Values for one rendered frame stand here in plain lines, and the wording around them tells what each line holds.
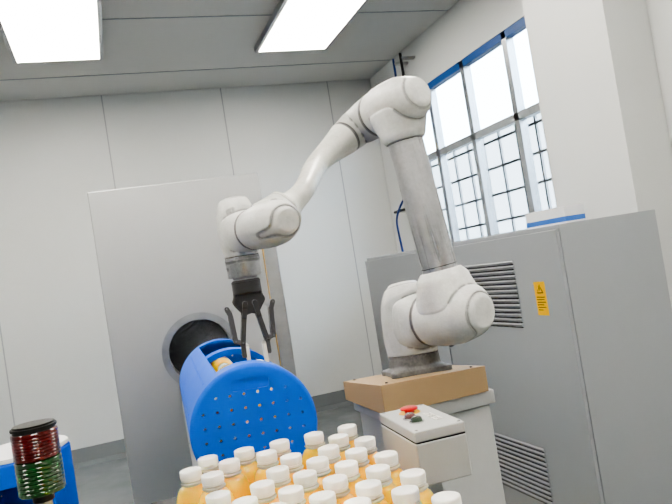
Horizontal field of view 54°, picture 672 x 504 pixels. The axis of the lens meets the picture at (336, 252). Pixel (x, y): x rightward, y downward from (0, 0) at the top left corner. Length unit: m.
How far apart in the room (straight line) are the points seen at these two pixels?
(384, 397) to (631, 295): 1.49
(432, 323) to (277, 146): 5.31
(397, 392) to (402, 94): 0.80
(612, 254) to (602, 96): 1.29
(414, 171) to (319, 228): 5.15
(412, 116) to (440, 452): 0.94
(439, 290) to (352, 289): 5.25
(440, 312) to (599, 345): 1.23
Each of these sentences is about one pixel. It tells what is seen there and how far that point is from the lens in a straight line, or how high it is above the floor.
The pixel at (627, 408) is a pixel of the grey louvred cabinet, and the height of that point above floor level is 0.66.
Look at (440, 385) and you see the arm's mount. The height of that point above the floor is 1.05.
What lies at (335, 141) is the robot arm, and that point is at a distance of 1.93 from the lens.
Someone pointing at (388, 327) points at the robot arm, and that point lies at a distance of 1.99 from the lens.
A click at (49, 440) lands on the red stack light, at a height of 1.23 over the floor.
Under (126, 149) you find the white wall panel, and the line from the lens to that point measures 6.78.
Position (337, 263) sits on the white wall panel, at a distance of 7.00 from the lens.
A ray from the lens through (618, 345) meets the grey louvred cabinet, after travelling 2.99.
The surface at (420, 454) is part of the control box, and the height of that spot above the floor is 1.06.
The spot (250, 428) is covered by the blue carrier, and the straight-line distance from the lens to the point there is 1.53.
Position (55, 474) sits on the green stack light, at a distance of 1.08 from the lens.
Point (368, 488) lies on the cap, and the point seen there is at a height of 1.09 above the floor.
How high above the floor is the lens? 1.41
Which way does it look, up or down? 1 degrees up
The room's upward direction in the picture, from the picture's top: 9 degrees counter-clockwise
